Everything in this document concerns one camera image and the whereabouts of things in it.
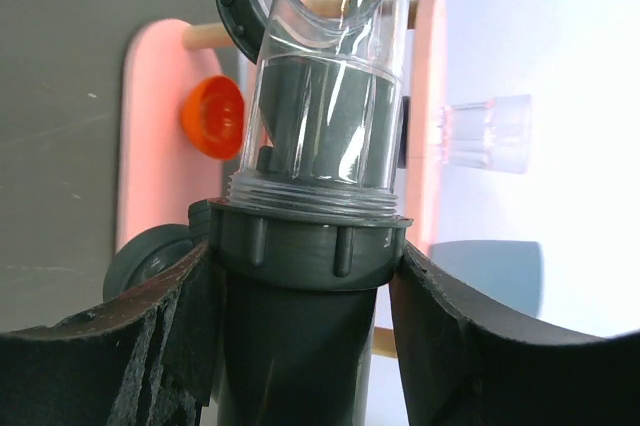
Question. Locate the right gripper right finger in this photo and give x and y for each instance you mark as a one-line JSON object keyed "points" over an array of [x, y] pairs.
{"points": [[466, 359]]}

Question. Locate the tall blue plastic cup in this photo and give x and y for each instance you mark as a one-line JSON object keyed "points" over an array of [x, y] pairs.
{"points": [[511, 272]]}

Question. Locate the pink three-tier shelf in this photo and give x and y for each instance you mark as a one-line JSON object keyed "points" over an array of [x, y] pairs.
{"points": [[171, 68]]}

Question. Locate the grey pvc tee fitting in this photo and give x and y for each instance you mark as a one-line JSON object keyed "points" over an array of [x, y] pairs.
{"points": [[293, 303]]}

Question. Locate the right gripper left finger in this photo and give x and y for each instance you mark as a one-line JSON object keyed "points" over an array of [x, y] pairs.
{"points": [[144, 358]]}

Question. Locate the orange bowl bottom shelf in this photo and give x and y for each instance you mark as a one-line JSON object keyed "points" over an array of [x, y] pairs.
{"points": [[212, 117]]}

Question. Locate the clear drinking glass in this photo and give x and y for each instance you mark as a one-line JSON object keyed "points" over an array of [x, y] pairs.
{"points": [[491, 135]]}

